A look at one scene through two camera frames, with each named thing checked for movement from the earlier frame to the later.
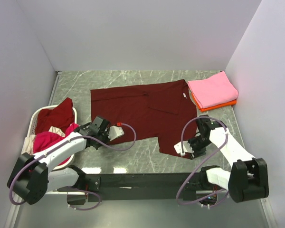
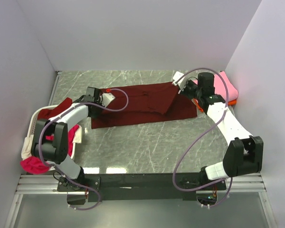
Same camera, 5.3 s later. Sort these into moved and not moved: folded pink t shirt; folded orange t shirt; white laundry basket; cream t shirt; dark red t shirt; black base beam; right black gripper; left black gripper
Moved: right black gripper; left black gripper; dark red t shirt
Not moved: white laundry basket; black base beam; folded orange t shirt; cream t shirt; folded pink t shirt
